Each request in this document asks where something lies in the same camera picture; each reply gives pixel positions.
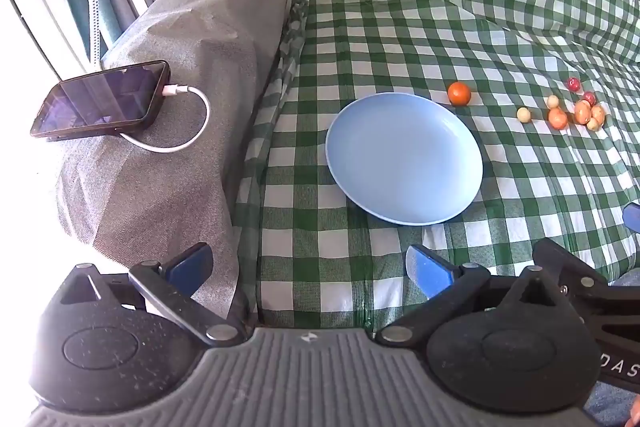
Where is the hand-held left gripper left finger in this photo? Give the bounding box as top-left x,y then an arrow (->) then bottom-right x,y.
57,242 -> 248,349

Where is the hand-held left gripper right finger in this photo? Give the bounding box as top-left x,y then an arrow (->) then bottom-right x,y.
375,244 -> 567,349

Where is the light blue plate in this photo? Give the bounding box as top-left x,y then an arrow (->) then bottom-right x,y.
325,92 -> 485,226

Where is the black smartphone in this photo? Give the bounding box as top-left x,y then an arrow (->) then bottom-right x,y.
29,60 -> 171,142

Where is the grey paper-wrapped box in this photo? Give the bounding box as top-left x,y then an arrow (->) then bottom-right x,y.
55,0 -> 296,323

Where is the green white checked cloth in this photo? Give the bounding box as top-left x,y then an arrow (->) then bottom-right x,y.
232,0 -> 640,343

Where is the white charging cable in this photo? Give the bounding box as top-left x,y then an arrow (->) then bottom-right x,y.
119,84 -> 211,154

